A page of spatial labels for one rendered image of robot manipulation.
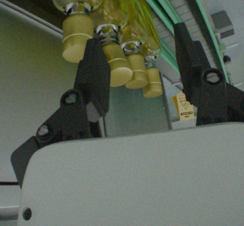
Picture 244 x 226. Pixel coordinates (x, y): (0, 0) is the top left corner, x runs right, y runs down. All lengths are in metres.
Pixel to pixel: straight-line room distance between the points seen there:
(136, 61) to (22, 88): 0.17
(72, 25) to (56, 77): 0.16
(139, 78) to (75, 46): 0.12
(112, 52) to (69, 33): 0.06
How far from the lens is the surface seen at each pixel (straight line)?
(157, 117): 0.76
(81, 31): 0.21
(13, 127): 0.28
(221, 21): 0.86
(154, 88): 0.33
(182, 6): 0.60
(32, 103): 0.31
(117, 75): 0.23
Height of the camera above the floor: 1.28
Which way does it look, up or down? 19 degrees down
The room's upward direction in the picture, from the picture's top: 172 degrees clockwise
